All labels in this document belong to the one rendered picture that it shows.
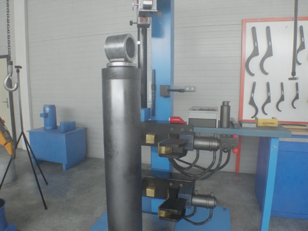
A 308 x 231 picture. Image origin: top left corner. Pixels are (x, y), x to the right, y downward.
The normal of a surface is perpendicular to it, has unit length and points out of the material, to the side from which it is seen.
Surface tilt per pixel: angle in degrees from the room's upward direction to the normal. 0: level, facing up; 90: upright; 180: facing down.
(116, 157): 90
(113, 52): 115
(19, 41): 90
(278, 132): 90
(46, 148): 90
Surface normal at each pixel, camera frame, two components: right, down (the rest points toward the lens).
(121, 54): -0.31, 0.62
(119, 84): 0.07, 0.13
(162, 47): -0.28, 0.13
